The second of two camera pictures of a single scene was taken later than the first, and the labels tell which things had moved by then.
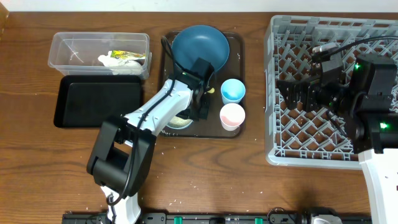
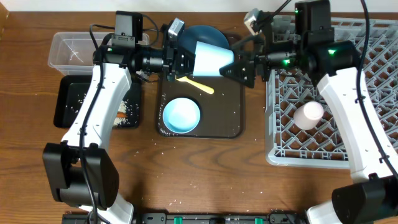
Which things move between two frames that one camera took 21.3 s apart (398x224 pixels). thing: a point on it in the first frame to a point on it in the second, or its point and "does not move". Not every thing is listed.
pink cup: x=232 y=116 to x=307 y=116
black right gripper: x=304 y=93 to x=259 y=61
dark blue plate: x=199 y=41 does not move
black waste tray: x=87 y=101 does not move
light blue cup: x=232 y=91 to x=210 y=58
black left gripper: x=201 y=109 to x=170 y=62
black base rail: x=211 y=218 does not move
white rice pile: x=179 y=122 to x=119 y=121
